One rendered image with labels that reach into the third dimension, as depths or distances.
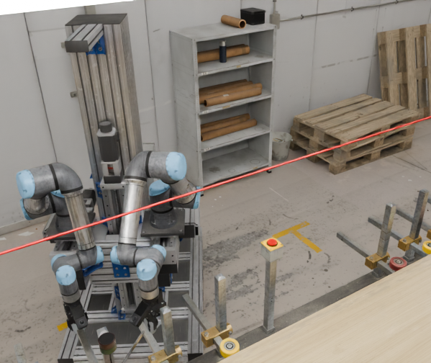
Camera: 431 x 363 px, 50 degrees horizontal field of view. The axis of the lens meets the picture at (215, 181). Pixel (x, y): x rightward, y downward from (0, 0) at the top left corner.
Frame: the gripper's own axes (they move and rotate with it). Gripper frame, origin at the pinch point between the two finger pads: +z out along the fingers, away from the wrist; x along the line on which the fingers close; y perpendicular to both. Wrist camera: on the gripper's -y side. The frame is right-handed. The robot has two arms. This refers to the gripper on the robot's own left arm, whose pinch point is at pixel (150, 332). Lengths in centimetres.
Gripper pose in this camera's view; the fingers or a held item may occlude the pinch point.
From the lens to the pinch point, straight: 204.1
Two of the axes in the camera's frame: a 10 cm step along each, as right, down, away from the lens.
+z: 0.3, 8.6, 5.0
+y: 6.4, -4.0, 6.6
